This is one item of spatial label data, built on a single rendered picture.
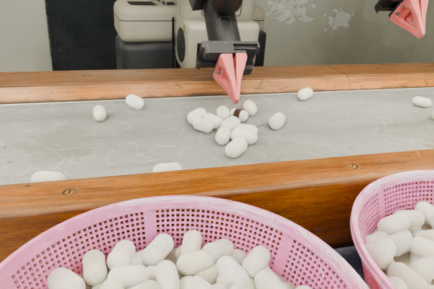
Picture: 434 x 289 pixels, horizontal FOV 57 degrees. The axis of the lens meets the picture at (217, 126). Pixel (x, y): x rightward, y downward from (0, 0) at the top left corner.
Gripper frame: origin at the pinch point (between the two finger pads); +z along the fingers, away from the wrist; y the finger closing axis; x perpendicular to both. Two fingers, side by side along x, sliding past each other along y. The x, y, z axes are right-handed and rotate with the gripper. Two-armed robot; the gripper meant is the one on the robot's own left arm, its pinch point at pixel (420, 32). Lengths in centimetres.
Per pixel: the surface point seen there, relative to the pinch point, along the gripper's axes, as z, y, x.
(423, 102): 14.5, -4.5, 1.7
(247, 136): 21.8, -41.1, -5.5
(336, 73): 1.8, -13.3, 10.6
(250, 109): 14.1, -37.3, 1.3
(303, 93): 9.4, -25.1, 5.3
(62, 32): -119, -86, 144
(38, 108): 8, -70, 8
